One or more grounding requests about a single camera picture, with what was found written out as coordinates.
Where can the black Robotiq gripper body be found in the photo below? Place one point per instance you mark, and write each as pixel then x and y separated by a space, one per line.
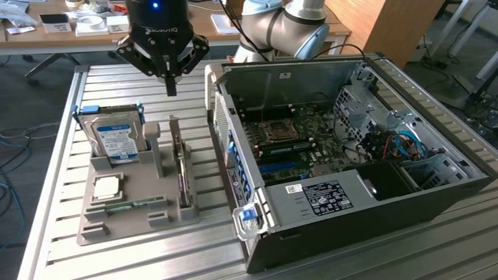
pixel 159 20

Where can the Nvidia Quadro graphics card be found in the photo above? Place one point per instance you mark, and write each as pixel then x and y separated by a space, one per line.
pixel 183 181

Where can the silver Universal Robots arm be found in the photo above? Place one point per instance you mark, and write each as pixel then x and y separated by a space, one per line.
pixel 279 26

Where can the red plastic part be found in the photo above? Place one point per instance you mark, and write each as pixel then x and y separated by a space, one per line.
pixel 119 9

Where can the plain white box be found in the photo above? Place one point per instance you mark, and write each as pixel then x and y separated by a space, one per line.
pixel 116 24

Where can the stack of white papers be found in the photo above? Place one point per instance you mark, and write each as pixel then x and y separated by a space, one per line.
pixel 223 24

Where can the flat white box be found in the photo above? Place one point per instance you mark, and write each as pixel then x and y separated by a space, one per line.
pixel 91 32

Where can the white tape roll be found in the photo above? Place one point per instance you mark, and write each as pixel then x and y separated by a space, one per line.
pixel 83 21

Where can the brown cardboard box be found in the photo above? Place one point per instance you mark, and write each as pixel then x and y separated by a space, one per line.
pixel 233 6

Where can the dark wheeled furniture leg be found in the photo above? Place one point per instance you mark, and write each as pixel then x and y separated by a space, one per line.
pixel 50 62

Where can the beige tape roll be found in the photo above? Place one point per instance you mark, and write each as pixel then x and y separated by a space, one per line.
pixel 73 3

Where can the wooden office desk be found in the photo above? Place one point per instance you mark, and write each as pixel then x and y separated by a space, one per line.
pixel 46 41

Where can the white box with black top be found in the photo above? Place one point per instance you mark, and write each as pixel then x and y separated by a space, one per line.
pixel 53 23

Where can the hard disk in blue caddy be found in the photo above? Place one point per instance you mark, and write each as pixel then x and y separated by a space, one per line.
pixel 115 140

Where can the white paper card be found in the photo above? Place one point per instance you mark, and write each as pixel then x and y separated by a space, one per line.
pixel 18 30

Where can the metal CPU socket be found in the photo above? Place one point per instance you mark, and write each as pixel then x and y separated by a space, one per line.
pixel 277 128

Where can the clear plastic bag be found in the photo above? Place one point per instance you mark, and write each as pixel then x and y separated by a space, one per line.
pixel 14 14

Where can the RAM stick seated in slot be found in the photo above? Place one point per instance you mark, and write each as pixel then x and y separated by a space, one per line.
pixel 283 148

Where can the blue expansion slot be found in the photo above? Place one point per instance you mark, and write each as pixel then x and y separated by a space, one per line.
pixel 276 167

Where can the grey printed parts rack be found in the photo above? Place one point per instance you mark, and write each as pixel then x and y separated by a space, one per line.
pixel 136 186

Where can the silver CPU chip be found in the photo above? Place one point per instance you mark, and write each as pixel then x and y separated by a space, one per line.
pixel 105 188

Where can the green motherboard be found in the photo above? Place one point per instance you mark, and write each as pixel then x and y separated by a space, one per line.
pixel 323 151

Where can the wooden cabinet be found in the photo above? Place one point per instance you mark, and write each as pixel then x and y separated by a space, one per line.
pixel 388 23

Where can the green loose RAM stick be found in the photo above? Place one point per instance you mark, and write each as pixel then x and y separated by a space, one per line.
pixel 128 203

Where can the white barcode sticker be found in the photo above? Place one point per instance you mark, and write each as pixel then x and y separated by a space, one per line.
pixel 293 188

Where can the grey power supply unit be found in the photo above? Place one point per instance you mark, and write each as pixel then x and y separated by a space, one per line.
pixel 279 204

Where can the blue case release latch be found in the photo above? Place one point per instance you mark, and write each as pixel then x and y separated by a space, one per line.
pixel 247 218

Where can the black power supply label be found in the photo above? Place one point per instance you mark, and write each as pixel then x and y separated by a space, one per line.
pixel 326 198

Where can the silver drive bay cage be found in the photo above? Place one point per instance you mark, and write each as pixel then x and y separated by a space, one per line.
pixel 412 128

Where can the black open PC case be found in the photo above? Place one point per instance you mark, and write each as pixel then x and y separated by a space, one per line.
pixel 350 233

